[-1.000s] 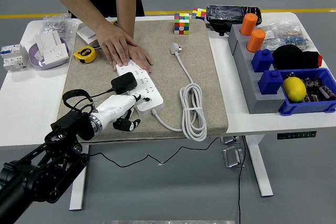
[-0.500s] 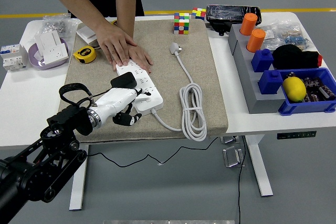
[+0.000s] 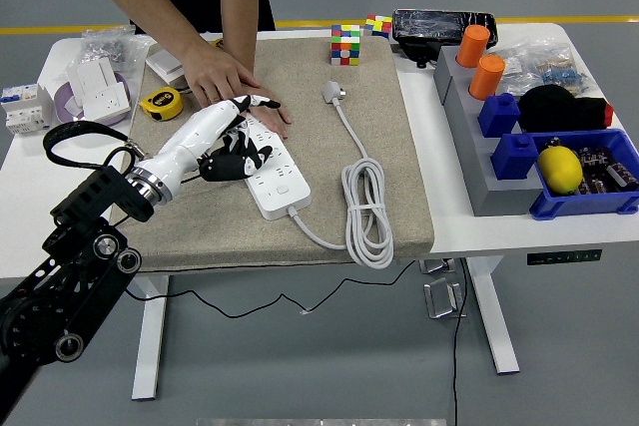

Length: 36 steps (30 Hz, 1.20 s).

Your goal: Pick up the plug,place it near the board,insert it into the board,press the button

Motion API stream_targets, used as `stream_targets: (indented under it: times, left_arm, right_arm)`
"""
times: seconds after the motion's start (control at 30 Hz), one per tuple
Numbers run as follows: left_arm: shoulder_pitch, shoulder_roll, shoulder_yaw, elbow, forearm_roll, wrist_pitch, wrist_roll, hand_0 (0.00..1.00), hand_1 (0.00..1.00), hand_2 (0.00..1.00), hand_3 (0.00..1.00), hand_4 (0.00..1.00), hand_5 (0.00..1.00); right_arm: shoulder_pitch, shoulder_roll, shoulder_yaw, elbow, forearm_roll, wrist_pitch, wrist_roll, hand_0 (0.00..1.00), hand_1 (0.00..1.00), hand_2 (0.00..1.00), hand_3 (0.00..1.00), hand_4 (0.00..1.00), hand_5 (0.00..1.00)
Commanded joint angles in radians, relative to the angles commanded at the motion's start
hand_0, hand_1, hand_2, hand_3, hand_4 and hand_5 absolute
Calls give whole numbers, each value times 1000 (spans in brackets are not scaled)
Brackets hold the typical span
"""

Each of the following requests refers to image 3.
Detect grey-brown mat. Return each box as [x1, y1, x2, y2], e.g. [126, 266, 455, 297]
[112, 36, 435, 272]

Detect black floor cable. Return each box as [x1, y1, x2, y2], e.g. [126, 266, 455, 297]
[450, 258, 470, 426]

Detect black power adapter plug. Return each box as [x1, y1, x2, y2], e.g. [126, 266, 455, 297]
[217, 134, 266, 171]

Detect white power strip cable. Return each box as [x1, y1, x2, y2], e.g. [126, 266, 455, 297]
[287, 80, 395, 270]

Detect blue block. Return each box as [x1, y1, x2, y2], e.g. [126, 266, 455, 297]
[477, 92, 522, 139]
[489, 132, 540, 182]

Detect purple bowl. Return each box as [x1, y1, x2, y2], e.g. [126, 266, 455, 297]
[53, 71, 132, 131]

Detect white wall socket panel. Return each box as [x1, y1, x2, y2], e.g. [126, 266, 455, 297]
[79, 84, 132, 124]

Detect white socket box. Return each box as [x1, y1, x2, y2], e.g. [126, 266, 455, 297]
[65, 57, 121, 98]

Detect clear bag of white parts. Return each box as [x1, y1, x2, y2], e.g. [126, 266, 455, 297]
[491, 44, 543, 93]

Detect orange cylinder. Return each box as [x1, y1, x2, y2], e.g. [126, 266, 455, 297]
[456, 24, 491, 69]
[467, 54, 506, 102]

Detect white power strip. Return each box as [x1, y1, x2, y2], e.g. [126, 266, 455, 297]
[239, 116, 312, 221]

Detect person's right hand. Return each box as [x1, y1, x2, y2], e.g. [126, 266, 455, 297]
[183, 41, 262, 112]

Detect metal bracket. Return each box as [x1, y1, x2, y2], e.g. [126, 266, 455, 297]
[418, 258, 458, 275]
[422, 276, 468, 320]

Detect grey stepped block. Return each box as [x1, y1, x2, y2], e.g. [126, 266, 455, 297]
[432, 44, 545, 217]

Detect black adapter cord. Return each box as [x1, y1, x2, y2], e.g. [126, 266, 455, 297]
[122, 174, 423, 320]

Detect yellow lemon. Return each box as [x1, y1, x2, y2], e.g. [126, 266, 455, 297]
[536, 145, 584, 196]

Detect clear bag of blue parts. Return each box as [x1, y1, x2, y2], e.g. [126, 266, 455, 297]
[528, 36, 595, 98]

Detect clear bag of screws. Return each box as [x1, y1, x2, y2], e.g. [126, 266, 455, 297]
[79, 25, 151, 73]

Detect small colourful puzzle cube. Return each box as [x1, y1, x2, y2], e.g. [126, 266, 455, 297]
[362, 14, 393, 41]

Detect dark capacitors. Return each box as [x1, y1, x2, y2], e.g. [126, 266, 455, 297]
[573, 145, 639, 196]

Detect blue plastic bin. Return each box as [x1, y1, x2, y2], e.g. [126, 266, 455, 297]
[528, 127, 639, 220]

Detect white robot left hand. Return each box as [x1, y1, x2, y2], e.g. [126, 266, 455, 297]
[130, 94, 282, 199]

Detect black wrapped box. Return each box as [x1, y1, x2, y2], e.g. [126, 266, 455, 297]
[391, 8, 499, 70]

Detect black desk control panel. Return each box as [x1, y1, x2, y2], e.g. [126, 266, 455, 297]
[526, 248, 603, 266]

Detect black cloth bundle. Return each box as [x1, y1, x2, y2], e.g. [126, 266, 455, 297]
[517, 84, 614, 134]

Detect person's left hand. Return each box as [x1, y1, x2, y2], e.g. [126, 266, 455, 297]
[245, 85, 294, 141]

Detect white wall switch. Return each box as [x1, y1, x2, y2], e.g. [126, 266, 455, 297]
[144, 49, 185, 83]

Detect large colourful puzzle cube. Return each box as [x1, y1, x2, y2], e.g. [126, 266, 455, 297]
[328, 23, 362, 67]

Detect white circuit breaker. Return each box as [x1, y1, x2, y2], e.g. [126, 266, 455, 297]
[0, 83, 55, 137]

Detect white table leg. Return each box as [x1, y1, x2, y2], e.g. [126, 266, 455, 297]
[461, 255, 521, 376]
[131, 273, 171, 401]

